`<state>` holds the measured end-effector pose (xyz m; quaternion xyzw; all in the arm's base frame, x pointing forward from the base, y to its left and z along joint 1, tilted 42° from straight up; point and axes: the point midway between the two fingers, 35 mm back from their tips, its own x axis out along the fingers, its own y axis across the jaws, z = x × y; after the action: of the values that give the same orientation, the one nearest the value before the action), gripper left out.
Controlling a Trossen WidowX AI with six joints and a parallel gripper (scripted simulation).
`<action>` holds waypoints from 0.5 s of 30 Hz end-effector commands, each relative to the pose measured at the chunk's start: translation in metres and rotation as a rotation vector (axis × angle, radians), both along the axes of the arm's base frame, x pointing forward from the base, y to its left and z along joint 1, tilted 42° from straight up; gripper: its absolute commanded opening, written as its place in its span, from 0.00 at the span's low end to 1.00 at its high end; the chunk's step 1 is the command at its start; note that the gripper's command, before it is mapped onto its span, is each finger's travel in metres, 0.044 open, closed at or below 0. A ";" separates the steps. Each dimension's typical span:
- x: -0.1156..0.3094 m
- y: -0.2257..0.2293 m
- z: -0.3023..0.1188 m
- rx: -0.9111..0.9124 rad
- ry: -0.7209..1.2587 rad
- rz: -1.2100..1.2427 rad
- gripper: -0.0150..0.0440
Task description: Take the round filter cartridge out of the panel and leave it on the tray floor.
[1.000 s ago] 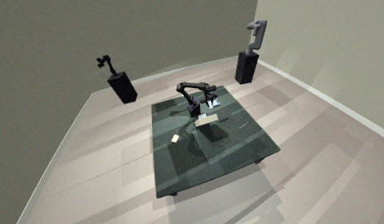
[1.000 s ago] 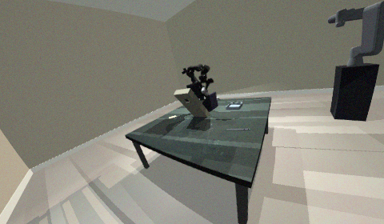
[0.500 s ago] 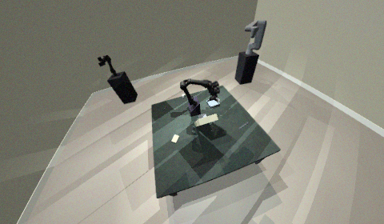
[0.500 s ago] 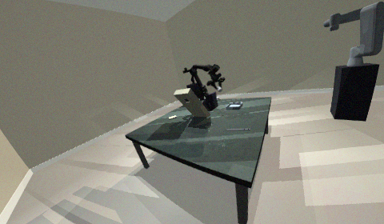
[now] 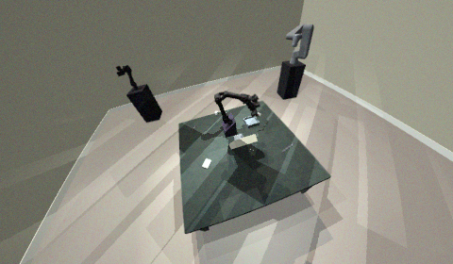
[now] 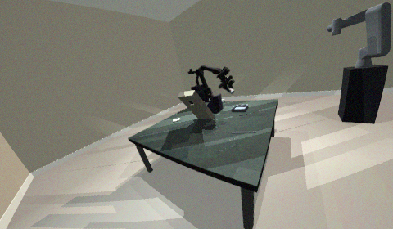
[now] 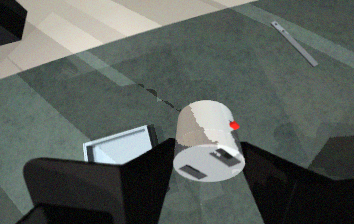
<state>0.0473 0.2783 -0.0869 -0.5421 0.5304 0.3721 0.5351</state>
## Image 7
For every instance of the white round filter cartridge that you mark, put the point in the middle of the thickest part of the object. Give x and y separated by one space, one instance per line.
207 147

